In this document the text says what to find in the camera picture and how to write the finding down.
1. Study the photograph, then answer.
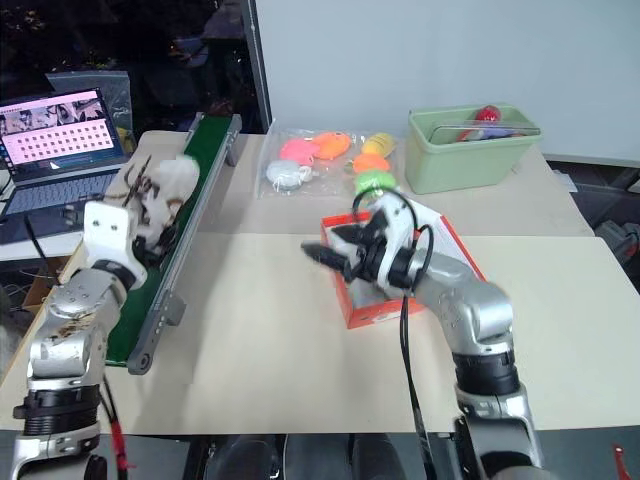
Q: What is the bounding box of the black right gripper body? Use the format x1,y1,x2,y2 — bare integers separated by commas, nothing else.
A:
346,209,397,284

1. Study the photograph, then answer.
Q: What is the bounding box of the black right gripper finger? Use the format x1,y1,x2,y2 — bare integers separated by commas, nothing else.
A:
300,241,362,282
329,223,375,245

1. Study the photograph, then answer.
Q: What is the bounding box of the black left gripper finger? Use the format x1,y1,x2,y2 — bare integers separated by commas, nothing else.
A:
151,217,183,252
122,155,153,209

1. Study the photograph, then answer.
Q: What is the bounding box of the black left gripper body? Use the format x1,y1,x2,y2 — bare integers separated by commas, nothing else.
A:
129,232,169,267

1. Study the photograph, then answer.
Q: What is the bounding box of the orange cardboard shoebox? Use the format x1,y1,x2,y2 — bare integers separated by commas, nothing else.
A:
319,199,489,331

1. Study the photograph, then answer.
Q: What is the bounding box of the green plush toy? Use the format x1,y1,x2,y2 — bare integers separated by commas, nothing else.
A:
353,169,397,197

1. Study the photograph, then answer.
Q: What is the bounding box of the clear plastic toy bag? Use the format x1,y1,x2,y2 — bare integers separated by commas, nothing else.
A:
256,121,407,201

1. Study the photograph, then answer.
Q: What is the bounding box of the green conveyor belt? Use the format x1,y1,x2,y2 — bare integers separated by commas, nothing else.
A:
104,113,244,376

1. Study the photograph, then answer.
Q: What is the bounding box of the small orange plush toy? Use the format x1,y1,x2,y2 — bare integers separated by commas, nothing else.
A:
351,152,392,174

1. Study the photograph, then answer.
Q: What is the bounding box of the white grey plush toy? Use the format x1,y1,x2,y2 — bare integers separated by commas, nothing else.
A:
265,159,314,191

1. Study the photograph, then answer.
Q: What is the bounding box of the open laptop computer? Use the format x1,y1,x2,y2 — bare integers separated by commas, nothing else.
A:
0,88,135,222

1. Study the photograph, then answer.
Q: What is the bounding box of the yellow plush toy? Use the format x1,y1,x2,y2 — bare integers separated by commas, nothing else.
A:
361,131,400,156

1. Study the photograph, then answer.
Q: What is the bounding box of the pink plush toy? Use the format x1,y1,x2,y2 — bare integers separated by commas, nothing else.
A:
278,138,317,165

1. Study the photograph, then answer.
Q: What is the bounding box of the light green plastic bin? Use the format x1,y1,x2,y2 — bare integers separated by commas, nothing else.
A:
403,102,545,196

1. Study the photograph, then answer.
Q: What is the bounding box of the clear plastic container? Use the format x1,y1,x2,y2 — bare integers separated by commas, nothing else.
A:
428,118,543,147

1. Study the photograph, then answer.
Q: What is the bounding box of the dark grey equipment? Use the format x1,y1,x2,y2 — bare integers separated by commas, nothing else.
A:
593,217,640,294

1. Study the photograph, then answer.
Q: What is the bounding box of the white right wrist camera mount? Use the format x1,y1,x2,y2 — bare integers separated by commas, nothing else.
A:
370,191,427,292

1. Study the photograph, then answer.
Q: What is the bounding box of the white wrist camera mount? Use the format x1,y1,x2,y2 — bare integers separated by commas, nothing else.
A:
370,191,427,292
81,199,149,290

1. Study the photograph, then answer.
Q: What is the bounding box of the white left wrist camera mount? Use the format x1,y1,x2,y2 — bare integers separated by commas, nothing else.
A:
81,199,149,290

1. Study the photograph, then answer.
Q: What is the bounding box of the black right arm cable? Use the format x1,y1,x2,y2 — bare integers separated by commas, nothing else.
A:
351,189,437,480

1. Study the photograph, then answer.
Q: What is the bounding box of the white vertical frame post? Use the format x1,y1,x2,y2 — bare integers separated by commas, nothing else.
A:
246,0,274,134

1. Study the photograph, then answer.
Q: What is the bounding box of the black and red left arm cable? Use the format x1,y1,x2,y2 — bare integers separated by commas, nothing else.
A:
98,374,137,480

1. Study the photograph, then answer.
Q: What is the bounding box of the red strap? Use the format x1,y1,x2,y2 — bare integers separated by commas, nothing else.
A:
610,441,633,480

